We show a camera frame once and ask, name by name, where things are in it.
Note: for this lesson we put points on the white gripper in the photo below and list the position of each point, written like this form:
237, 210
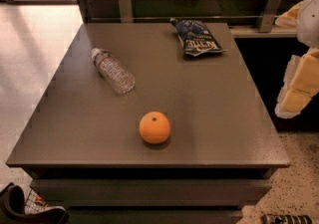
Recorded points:
309, 19

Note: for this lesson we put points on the clear plastic water bottle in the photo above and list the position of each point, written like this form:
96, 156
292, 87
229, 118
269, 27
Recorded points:
120, 79

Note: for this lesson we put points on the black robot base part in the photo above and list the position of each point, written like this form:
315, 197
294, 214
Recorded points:
15, 209

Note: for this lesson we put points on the blue chip bag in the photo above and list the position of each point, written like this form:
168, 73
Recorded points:
195, 38

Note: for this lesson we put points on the orange fruit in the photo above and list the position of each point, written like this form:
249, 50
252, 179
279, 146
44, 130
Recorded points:
154, 127

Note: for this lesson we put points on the grey drawer cabinet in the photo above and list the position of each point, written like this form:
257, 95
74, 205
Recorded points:
132, 131

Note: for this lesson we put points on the wooden wall shelf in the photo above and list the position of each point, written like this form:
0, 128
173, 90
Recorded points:
254, 32

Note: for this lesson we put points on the right metal bracket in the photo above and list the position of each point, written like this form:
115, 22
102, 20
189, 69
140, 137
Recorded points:
266, 20

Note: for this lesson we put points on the metal bracket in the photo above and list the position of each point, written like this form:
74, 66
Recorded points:
266, 20
126, 11

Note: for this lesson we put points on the left metal bracket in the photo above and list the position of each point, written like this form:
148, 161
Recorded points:
126, 11

